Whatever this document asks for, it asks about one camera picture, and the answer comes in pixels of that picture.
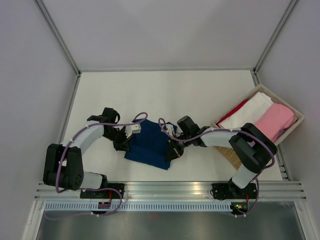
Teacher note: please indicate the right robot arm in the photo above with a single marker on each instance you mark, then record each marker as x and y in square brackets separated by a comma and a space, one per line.
[255, 151]

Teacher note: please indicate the pink rolled t shirt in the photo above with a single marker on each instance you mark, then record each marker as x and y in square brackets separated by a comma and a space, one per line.
[276, 119]

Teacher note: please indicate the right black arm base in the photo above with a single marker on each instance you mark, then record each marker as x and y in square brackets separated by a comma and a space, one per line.
[222, 192]

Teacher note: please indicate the red rolled t shirt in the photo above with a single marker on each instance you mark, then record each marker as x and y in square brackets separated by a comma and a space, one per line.
[231, 112]

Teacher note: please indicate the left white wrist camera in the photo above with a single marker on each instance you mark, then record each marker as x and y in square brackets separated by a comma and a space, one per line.
[133, 129]

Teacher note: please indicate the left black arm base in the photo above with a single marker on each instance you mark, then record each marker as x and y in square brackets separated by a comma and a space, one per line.
[105, 194]

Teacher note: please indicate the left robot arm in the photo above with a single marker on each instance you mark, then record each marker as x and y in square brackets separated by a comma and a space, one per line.
[64, 167]

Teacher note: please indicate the purple rolled t shirt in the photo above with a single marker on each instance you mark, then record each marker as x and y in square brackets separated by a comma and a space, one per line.
[281, 132]

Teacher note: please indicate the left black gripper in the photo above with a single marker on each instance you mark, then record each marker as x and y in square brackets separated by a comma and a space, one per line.
[123, 145]

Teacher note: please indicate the white rolled t shirt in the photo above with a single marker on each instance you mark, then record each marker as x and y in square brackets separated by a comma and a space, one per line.
[249, 112]

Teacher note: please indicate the blue t shirt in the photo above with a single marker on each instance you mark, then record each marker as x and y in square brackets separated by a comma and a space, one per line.
[149, 146]

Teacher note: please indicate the white slotted cable duct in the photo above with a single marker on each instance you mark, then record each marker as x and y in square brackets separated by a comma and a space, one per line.
[138, 206]

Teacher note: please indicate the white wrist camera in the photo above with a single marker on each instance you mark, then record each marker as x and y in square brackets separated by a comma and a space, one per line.
[133, 129]
[168, 128]

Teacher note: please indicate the aluminium frame rail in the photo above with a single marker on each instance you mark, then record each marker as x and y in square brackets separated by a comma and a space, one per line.
[187, 191]

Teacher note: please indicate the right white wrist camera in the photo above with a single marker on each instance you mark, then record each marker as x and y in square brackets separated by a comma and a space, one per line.
[168, 128]

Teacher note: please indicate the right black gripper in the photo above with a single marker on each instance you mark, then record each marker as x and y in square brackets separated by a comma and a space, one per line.
[173, 151]

